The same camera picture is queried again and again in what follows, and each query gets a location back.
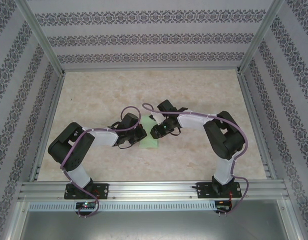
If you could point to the light green paper sheet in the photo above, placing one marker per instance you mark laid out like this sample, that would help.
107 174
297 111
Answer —
150 145

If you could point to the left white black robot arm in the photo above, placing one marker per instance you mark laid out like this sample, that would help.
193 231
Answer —
66 147

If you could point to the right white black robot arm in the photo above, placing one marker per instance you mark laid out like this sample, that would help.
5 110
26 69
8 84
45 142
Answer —
226 142

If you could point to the grey metal sheet panel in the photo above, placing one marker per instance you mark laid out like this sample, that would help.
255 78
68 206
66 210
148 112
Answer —
153 225

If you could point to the left small circuit board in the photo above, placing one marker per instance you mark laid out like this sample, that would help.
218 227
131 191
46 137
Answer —
85 205

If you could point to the small circuit board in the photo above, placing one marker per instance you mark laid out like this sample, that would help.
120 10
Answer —
222 203
85 205

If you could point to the right small circuit board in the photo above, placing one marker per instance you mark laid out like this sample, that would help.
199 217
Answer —
222 203

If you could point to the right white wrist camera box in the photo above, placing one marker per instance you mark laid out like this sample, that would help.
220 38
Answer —
156 117

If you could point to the aluminium mounting rail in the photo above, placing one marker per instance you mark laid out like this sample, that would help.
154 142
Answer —
153 190

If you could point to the aluminium rear frame bar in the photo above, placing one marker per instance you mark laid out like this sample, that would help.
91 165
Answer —
151 68

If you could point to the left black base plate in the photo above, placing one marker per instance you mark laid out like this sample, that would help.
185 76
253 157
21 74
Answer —
103 191

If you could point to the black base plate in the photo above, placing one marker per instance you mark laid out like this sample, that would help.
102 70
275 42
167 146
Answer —
103 191
203 191

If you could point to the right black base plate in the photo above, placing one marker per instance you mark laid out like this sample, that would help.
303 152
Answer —
203 191

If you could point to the left aluminium side rail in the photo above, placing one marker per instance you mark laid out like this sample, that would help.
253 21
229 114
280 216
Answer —
49 125

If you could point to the aluminium side rail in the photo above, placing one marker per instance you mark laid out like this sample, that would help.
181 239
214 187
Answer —
49 125
255 125

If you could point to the right aluminium side rail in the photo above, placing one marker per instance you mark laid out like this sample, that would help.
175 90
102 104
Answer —
255 125

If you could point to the left aluminium frame post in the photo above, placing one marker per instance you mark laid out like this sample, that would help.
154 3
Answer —
39 37

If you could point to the aluminium frame post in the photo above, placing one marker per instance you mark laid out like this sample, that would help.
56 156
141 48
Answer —
261 37
39 37

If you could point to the right aluminium frame post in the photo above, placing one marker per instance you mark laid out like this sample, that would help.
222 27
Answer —
261 37

